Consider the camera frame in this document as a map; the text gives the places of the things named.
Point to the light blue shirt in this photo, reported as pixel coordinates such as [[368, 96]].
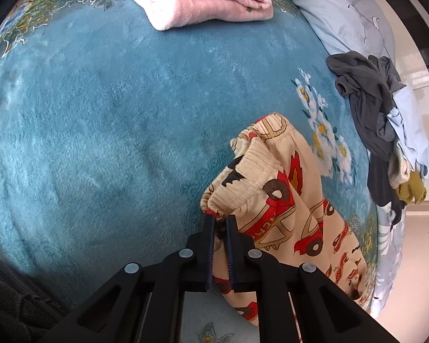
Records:
[[406, 121]]

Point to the black garment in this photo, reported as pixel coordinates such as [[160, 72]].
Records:
[[382, 185]]

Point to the light blue floral pillow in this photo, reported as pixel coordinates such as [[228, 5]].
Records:
[[350, 25]]

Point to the dark grey garment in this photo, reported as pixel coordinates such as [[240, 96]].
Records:
[[368, 83]]

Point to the light blue floral duvet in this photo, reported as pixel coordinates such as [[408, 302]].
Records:
[[390, 243]]

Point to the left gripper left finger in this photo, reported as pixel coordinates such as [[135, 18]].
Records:
[[143, 303]]

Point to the beige car print pants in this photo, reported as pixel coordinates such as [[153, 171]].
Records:
[[273, 188]]

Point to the olive green knit sweater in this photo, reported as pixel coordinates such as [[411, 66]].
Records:
[[412, 191]]

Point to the cream fluffy sweater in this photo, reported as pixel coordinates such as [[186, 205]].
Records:
[[399, 169]]

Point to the teal floral bed blanket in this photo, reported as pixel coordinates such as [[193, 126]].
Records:
[[110, 131]]

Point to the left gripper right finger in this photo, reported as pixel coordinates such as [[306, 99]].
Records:
[[295, 304]]

